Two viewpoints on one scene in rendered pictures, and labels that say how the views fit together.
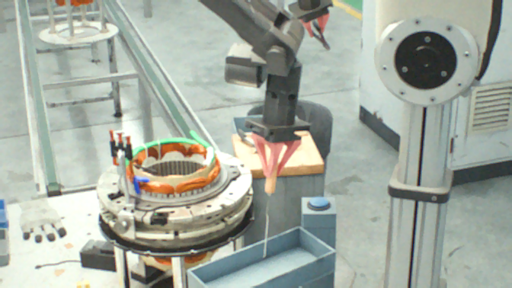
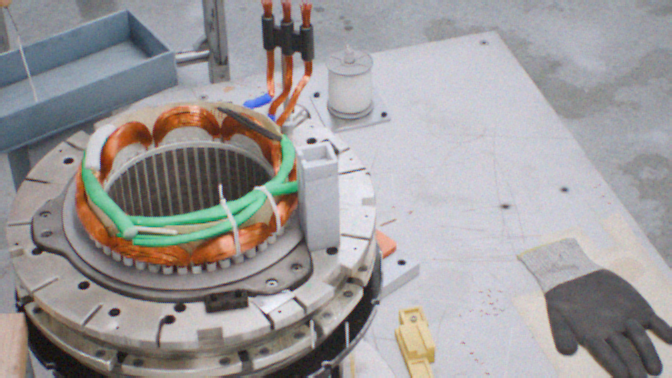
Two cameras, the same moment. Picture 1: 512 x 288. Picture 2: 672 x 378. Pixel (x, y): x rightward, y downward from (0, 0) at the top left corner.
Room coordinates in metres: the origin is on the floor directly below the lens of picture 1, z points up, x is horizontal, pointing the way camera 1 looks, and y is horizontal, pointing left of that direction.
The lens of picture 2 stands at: (2.22, 0.32, 1.84)
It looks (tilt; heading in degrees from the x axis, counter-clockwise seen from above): 40 degrees down; 181
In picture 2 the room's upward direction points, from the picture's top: 1 degrees counter-clockwise
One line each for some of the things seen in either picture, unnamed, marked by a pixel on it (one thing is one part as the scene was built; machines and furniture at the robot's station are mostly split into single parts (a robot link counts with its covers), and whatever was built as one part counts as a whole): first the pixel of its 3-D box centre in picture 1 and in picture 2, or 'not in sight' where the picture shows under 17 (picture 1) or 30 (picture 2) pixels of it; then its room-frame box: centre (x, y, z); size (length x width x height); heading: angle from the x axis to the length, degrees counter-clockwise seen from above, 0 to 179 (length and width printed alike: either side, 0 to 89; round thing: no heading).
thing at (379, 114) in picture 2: not in sight; (349, 78); (0.78, 0.31, 0.83); 0.09 x 0.09 x 0.10; 18
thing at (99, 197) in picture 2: (203, 146); (106, 184); (1.38, 0.11, 1.15); 0.15 x 0.04 x 0.02; 13
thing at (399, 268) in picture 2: not in sight; (355, 259); (1.09, 0.31, 0.79); 0.12 x 0.09 x 0.02; 43
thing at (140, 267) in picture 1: (145, 259); not in sight; (1.42, 0.26, 0.85); 0.06 x 0.04 x 0.05; 145
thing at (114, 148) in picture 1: (121, 150); (287, 36); (1.25, 0.26, 1.21); 0.04 x 0.04 x 0.03; 13
